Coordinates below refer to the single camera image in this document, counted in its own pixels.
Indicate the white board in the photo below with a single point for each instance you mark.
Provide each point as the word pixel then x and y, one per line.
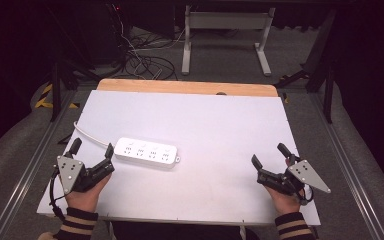
pixel 200 133

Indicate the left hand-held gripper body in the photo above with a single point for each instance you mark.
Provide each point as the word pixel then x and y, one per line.
pixel 80 173

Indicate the aluminium floor rail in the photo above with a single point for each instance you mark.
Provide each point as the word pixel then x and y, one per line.
pixel 23 173
pixel 350 166

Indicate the person's left hand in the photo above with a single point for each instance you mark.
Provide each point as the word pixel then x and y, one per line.
pixel 87 196

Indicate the wooden board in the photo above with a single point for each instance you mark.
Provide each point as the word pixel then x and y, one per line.
pixel 186 87

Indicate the black metal stand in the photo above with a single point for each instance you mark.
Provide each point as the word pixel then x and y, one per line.
pixel 320 66

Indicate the person's right hand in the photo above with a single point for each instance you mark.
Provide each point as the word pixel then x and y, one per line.
pixel 284 200

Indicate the black tripod stand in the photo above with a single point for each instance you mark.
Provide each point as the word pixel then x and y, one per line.
pixel 63 73

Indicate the white metal table frame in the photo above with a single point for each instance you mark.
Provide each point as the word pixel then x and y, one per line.
pixel 226 20

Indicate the person's right striped sleeve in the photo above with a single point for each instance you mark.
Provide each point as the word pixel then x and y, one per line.
pixel 295 226

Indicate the person's dark clothing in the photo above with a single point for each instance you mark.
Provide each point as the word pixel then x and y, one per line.
pixel 180 231

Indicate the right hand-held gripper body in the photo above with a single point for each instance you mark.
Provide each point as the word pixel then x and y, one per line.
pixel 291 176

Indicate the white power strip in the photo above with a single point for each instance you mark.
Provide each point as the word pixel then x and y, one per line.
pixel 146 152

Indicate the person's left striped sleeve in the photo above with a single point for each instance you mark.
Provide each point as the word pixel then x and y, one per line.
pixel 76 225

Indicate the yellow black hazard tape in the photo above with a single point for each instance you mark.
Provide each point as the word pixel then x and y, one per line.
pixel 45 98

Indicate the person's striped sleeve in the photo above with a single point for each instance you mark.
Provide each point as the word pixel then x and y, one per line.
pixel 76 225
pixel 295 226

